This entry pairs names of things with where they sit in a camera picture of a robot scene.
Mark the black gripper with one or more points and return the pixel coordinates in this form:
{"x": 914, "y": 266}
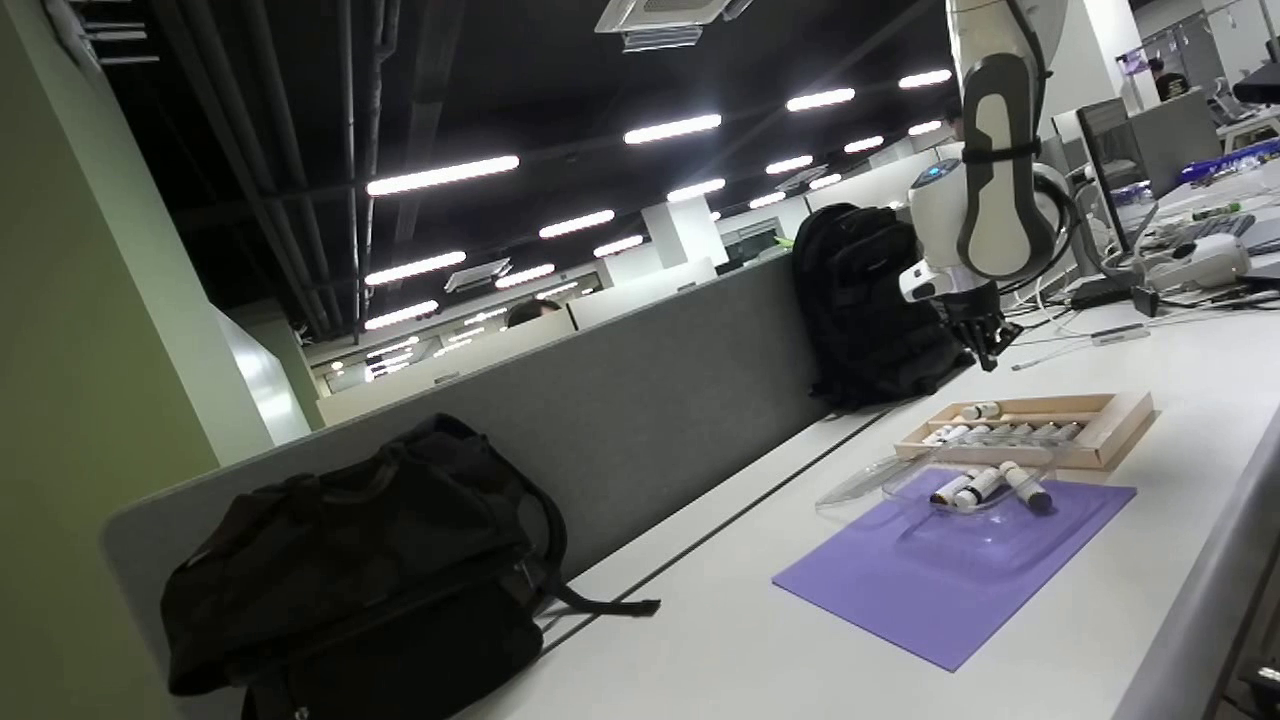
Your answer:
{"x": 972, "y": 310}

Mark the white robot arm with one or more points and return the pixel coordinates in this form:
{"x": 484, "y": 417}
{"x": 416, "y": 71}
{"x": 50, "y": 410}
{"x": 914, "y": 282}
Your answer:
{"x": 992, "y": 162}

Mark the white bottle with dark band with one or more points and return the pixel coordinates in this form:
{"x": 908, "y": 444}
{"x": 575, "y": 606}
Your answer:
{"x": 1004, "y": 432}
{"x": 961, "y": 432}
{"x": 941, "y": 438}
{"x": 987, "y": 438}
{"x": 1025, "y": 432}
{"x": 1049, "y": 432}
{"x": 1068, "y": 432}

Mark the white bottle with yellow band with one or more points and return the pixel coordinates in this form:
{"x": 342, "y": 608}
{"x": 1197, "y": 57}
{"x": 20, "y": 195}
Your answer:
{"x": 948, "y": 492}
{"x": 1028, "y": 486}
{"x": 987, "y": 480}

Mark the wooden segment tray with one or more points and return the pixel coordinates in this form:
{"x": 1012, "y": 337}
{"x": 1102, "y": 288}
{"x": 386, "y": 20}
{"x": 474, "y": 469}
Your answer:
{"x": 1122, "y": 432}

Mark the clear plastic container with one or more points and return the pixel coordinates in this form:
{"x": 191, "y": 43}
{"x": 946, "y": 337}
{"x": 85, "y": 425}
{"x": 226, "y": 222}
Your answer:
{"x": 1001, "y": 543}

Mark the black backpack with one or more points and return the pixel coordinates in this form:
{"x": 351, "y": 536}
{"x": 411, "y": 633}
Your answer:
{"x": 863, "y": 307}

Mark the dark computer monitor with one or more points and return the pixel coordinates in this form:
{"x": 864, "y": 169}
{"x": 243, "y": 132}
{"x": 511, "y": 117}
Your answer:
{"x": 1104, "y": 175}

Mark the white desk device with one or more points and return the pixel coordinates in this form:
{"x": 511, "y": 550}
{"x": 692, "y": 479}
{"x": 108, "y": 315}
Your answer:
{"x": 1201, "y": 261}

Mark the fluorescent ceiling light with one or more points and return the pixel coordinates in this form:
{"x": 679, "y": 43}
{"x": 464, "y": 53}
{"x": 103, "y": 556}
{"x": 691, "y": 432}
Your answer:
{"x": 788, "y": 166}
{"x": 697, "y": 191}
{"x": 922, "y": 79}
{"x": 673, "y": 129}
{"x": 816, "y": 103}
{"x": 412, "y": 266}
{"x": 619, "y": 244}
{"x": 403, "y": 315}
{"x": 527, "y": 279}
{"x": 864, "y": 144}
{"x": 443, "y": 175}
{"x": 577, "y": 222}

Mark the purple mat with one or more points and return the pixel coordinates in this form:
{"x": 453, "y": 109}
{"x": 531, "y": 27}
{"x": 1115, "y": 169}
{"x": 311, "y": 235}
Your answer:
{"x": 932, "y": 600}

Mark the grey desk divider panel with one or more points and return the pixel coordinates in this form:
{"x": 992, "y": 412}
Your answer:
{"x": 666, "y": 385}

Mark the ceiling air conditioner vent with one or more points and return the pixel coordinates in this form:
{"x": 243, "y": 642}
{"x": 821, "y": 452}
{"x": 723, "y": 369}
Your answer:
{"x": 654, "y": 16}

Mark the black duffel bag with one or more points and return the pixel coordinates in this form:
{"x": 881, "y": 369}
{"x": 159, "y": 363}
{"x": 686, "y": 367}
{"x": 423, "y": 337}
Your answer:
{"x": 372, "y": 574}

